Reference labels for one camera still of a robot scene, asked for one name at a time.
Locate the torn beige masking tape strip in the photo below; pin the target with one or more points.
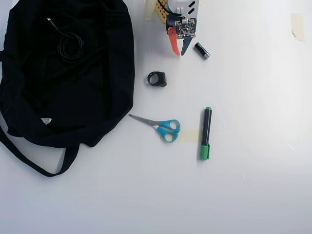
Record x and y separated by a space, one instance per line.
298 25

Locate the black fabric bag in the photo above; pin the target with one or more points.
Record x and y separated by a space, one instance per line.
61 97

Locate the long beige masking tape strip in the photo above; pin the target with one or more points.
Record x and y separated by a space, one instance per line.
148 11

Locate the small beige masking tape piece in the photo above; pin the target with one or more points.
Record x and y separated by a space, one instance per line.
189 136

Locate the black cylindrical battery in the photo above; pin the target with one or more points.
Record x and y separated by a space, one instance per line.
201 50

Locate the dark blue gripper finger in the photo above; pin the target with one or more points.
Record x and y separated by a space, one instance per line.
185 46

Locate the green and black marker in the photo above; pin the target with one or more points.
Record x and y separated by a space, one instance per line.
206 126

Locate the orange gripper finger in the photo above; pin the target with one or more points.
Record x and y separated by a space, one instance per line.
174 45

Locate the camera circuit board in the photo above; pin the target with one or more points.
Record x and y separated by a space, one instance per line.
185 28

